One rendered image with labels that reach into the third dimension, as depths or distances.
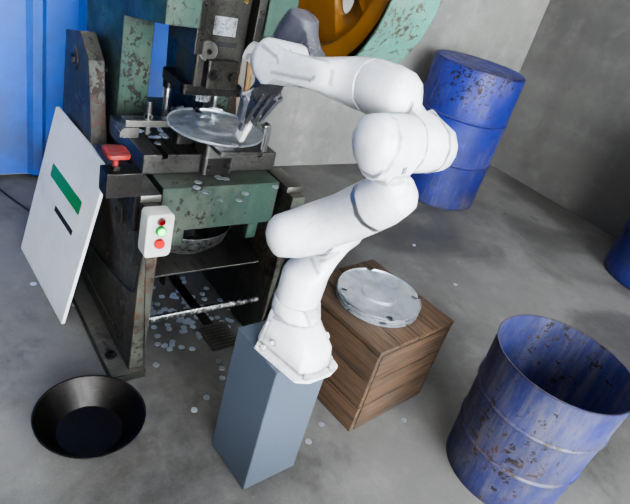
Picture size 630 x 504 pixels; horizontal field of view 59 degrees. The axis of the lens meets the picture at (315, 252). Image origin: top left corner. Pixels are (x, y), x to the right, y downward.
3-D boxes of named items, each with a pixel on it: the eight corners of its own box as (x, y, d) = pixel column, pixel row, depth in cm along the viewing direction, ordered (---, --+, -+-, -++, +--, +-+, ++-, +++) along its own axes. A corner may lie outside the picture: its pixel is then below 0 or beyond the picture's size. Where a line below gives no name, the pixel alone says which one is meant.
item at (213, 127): (190, 148, 151) (190, 145, 151) (151, 108, 170) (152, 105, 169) (280, 147, 168) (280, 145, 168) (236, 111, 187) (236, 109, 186)
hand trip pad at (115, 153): (130, 181, 147) (132, 154, 143) (107, 182, 144) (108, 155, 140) (121, 169, 152) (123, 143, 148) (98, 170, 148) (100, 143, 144)
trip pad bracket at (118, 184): (138, 232, 158) (144, 169, 148) (102, 236, 152) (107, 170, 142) (130, 221, 162) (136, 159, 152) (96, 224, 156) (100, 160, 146)
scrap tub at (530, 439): (585, 492, 187) (665, 390, 163) (511, 546, 162) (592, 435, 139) (491, 403, 214) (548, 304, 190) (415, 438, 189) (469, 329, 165)
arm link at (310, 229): (397, 228, 116) (329, 238, 105) (326, 256, 136) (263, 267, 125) (384, 177, 117) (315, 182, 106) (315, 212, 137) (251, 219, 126)
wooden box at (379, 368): (420, 393, 208) (454, 320, 191) (349, 432, 184) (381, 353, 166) (348, 328, 231) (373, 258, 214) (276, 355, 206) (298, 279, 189)
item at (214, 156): (255, 192, 168) (264, 150, 162) (213, 194, 160) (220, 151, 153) (218, 156, 184) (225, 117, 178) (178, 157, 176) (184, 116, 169)
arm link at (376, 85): (427, 68, 93) (488, 82, 103) (360, 53, 106) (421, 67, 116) (397, 179, 100) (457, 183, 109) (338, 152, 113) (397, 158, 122)
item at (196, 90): (240, 105, 175) (243, 88, 173) (180, 102, 164) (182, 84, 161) (217, 87, 186) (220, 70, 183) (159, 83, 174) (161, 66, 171)
